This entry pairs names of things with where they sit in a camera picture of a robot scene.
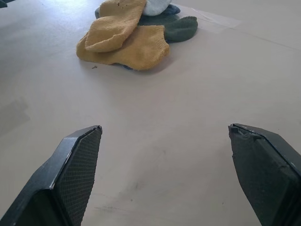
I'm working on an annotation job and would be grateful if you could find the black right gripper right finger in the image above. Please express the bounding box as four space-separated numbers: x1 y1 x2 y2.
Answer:
228 123 301 226

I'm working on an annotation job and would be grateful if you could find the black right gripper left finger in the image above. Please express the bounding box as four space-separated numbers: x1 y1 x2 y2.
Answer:
0 125 103 226

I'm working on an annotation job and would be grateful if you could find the yellow terry sock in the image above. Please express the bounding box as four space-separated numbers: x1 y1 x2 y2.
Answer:
76 24 170 71
84 0 148 53

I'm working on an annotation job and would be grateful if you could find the dark green cloth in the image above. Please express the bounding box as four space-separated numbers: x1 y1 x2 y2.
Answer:
137 16 198 43

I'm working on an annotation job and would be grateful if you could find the grey cloth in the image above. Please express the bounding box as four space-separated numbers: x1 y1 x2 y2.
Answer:
143 0 172 16

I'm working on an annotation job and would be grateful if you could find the blue sock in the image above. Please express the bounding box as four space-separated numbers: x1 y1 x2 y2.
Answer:
159 4 181 17

